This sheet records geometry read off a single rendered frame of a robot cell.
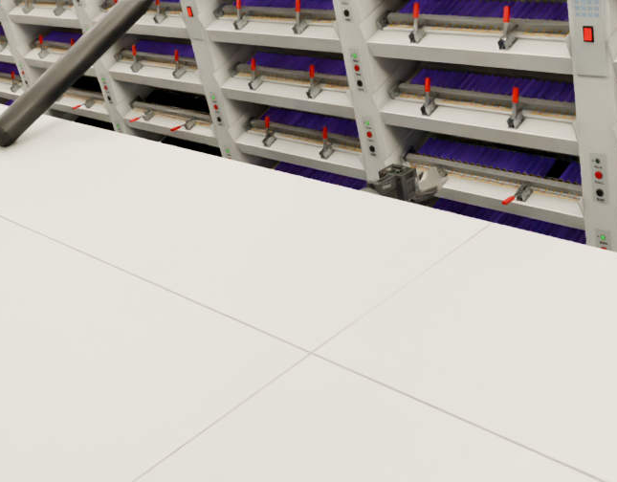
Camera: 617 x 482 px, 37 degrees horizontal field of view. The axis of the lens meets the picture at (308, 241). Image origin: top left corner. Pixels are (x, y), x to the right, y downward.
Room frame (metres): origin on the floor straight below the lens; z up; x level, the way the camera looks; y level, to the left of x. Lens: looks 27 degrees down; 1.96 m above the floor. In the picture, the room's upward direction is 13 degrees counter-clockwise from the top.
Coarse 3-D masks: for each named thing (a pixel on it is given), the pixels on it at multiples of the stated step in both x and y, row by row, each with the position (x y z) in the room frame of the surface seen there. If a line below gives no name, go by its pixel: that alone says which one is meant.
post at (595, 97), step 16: (608, 0) 1.77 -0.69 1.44; (608, 16) 1.77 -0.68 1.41; (608, 32) 1.77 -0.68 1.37; (608, 64) 1.77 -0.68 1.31; (576, 80) 1.84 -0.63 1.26; (592, 80) 1.81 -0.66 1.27; (608, 80) 1.78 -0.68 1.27; (576, 96) 1.84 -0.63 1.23; (592, 96) 1.81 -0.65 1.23; (608, 96) 1.78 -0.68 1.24; (576, 112) 1.84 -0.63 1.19; (592, 112) 1.81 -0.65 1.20; (608, 112) 1.78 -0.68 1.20; (592, 128) 1.81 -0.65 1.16; (608, 128) 1.78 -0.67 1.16; (592, 144) 1.82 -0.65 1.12; (608, 144) 1.78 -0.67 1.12; (608, 160) 1.79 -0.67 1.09; (608, 176) 1.79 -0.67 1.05; (608, 192) 1.79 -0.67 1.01; (592, 208) 1.82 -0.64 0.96; (608, 208) 1.79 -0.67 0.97; (592, 224) 1.83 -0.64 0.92; (608, 224) 1.79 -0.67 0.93; (592, 240) 1.83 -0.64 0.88
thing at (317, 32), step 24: (216, 0) 2.92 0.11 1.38; (240, 0) 2.77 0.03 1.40; (264, 0) 2.82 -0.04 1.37; (288, 0) 2.74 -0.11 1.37; (312, 0) 2.66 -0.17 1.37; (216, 24) 2.87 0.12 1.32; (240, 24) 2.76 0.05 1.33; (264, 24) 2.71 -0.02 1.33; (288, 24) 2.63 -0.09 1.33; (312, 24) 2.55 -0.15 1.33; (336, 24) 2.40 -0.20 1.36; (312, 48) 2.51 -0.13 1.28; (336, 48) 2.43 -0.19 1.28
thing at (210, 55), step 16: (208, 0) 2.91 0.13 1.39; (208, 48) 2.89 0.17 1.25; (224, 48) 2.92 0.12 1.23; (208, 64) 2.91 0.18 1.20; (208, 80) 2.93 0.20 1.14; (208, 96) 2.95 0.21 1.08; (224, 96) 2.89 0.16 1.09; (224, 112) 2.89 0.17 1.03; (240, 112) 2.92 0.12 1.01; (224, 128) 2.91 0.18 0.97; (240, 160) 2.89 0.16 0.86; (256, 160) 2.93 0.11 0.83
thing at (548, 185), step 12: (408, 156) 2.33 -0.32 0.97; (420, 156) 2.31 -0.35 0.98; (420, 168) 2.28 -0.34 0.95; (456, 168) 2.19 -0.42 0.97; (468, 168) 2.16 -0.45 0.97; (480, 168) 2.14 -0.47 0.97; (492, 168) 2.12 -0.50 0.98; (504, 180) 2.07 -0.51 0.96; (516, 180) 2.05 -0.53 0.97; (528, 180) 2.02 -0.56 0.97; (540, 180) 2.00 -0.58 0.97; (552, 180) 1.98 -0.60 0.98; (552, 192) 1.95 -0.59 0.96; (564, 192) 1.94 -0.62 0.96; (576, 192) 1.91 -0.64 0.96
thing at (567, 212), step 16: (400, 144) 2.36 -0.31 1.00; (416, 144) 2.40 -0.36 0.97; (400, 160) 2.35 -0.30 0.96; (560, 160) 2.07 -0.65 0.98; (448, 192) 2.17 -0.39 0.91; (464, 192) 2.12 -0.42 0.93; (480, 192) 2.09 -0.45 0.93; (496, 192) 2.06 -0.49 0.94; (512, 192) 2.03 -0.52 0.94; (496, 208) 2.06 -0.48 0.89; (512, 208) 2.01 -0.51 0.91; (528, 208) 1.97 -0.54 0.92; (544, 208) 1.93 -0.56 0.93; (560, 208) 1.91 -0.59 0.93; (576, 208) 1.88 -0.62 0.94; (560, 224) 1.91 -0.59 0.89; (576, 224) 1.87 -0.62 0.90
